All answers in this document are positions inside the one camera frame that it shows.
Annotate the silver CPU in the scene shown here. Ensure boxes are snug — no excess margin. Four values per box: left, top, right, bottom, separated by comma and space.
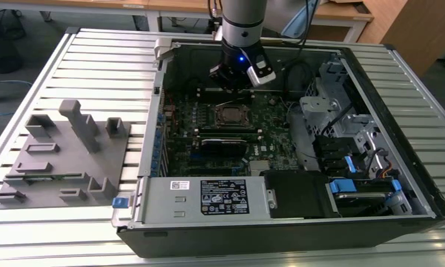
224, 107, 244, 120

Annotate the metal socket cover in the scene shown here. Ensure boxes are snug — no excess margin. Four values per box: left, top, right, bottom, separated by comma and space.
214, 105, 254, 126

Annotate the grey case latch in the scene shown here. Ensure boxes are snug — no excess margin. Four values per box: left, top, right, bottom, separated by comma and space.
152, 38, 176, 61

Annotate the wooden desk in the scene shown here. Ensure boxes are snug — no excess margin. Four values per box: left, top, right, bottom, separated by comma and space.
0, 0, 160, 32
148, 0, 375, 43

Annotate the green RAM stick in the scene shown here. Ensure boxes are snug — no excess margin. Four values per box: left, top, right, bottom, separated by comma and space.
6, 172, 86, 184
199, 132, 260, 140

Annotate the green motherboard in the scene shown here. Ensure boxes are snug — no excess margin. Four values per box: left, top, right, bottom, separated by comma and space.
158, 88, 310, 178

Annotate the black graphics card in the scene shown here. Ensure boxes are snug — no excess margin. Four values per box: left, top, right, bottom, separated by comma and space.
199, 137, 248, 159

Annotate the silver chipset heat sink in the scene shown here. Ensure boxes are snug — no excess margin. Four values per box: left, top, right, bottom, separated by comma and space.
248, 160, 272, 171

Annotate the silver drive cage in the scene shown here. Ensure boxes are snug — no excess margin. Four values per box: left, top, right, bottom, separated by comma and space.
299, 54, 419, 181

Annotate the blue pull tab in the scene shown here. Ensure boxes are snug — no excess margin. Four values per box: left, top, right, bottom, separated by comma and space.
343, 155, 359, 172

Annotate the wooden cabinet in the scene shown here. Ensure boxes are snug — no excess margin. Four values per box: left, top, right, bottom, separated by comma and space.
363, 0, 445, 76

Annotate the blue disk carrier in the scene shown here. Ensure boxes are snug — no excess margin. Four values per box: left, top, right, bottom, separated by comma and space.
327, 179, 403, 195

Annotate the silver power supply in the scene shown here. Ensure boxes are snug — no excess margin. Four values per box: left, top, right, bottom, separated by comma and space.
132, 176, 275, 224

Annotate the grey parts rack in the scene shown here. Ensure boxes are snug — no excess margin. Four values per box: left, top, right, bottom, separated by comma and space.
0, 99, 134, 211

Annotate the blue case latch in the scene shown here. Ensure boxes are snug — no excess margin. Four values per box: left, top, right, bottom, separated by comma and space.
111, 196, 130, 209

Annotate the black round bin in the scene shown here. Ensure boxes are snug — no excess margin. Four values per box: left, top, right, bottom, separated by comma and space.
0, 53, 26, 75

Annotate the black hard disk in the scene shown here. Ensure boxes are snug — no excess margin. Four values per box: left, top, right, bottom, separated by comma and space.
334, 191, 391, 219

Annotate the black PC case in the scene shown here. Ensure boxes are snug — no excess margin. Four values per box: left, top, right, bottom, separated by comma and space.
111, 37, 445, 259

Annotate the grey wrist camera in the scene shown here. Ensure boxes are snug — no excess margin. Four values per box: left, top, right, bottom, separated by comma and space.
208, 64, 228, 82

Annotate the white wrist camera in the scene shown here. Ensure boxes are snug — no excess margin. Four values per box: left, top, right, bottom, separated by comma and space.
246, 52, 278, 86

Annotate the black case cable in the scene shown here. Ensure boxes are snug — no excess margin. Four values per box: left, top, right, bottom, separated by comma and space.
283, 60, 318, 94

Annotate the silver metal bracket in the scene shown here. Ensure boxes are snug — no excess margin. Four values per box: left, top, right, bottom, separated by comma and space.
299, 95, 339, 112

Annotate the coloured wire bundle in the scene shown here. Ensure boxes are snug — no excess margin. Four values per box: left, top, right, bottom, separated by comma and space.
376, 165, 396, 179

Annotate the blue floor cable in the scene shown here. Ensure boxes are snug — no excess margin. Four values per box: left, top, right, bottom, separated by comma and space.
0, 79, 35, 116

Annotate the black wire basket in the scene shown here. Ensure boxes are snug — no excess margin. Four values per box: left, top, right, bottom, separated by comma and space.
0, 9, 28, 41

